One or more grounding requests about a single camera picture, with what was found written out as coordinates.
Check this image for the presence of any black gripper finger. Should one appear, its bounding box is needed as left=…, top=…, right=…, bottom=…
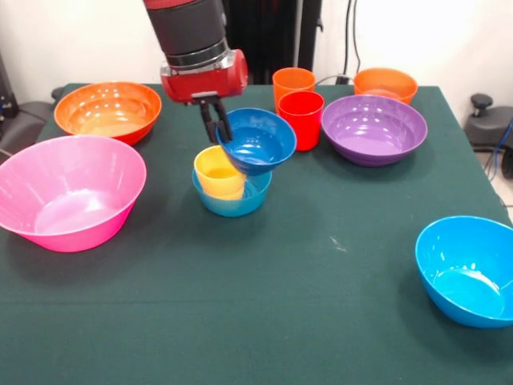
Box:
left=211, top=98, right=234, bottom=142
left=197, top=100, right=220, bottom=144

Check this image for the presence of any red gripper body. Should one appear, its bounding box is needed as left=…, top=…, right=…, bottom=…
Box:
left=160, top=48, right=249, bottom=106

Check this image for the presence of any small dark blue bowl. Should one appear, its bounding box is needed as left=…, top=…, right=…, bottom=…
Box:
left=215, top=107, right=298, bottom=176

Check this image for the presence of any yellow cup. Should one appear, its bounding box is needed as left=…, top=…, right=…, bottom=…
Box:
left=193, top=144, right=247, bottom=201

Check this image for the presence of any small light blue bowl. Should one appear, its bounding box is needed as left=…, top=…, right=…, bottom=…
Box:
left=191, top=168, right=273, bottom=218

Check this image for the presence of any red cup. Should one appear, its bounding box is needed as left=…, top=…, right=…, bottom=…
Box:
left=277, top=91, right=325, bottom=152

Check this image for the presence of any orange cup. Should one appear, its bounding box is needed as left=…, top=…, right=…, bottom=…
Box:
left=272, top=67, right=317, bottom=116

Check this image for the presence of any large orange bowl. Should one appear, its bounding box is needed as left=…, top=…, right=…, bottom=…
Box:
left=54, top=81, right=163, bottom=146

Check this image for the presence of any purple bowl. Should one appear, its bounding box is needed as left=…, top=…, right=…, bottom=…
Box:
left=321, top=95, right=429, bottom=168

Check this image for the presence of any large pink bowl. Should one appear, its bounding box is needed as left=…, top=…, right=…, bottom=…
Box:
left=0, top=135, right=147, bottom=253

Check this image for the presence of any dark green table cloth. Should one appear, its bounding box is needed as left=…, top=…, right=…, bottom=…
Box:
left=0, top=83, right=513, bottom=385

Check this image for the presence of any small orange bowl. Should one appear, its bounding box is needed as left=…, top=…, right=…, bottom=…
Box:
left=353, top=67, right=419, bottom=105

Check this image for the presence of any large light blue bowl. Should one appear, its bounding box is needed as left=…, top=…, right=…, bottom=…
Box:
left=414, top=215, right=513, bottom=330

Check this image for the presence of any black hanging cable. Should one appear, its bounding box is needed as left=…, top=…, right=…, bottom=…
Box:
left=343, top=0, right=362, bottom=86

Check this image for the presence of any blue cable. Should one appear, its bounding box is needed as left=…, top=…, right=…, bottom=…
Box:
left=484, top=120, right=513, bottom=212

